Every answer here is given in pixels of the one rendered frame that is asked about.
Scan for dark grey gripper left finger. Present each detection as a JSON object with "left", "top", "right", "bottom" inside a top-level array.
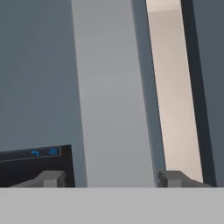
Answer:
[{"left": 9, "top": 170, "right": 67, "bottom": 188}]

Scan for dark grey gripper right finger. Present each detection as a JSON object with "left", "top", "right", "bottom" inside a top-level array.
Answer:
[{"left": 157, "top": 170, "right": 212, "bottom": 188}]

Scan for grey freezer door with dispenser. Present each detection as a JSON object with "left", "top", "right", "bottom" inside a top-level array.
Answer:
[{"left": 0, "top": 0, "right": 88, "bottom": 188}]

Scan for dark grey fridge door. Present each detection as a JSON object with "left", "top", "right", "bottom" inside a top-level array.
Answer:
[{"left": 179, "top": 0, "right": 224, "bottom": 188}]

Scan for light grey freezer door handle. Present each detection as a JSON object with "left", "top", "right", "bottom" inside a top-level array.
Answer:
[{"left": 71, "top": 0, "right": 167, "bottom": 188}]

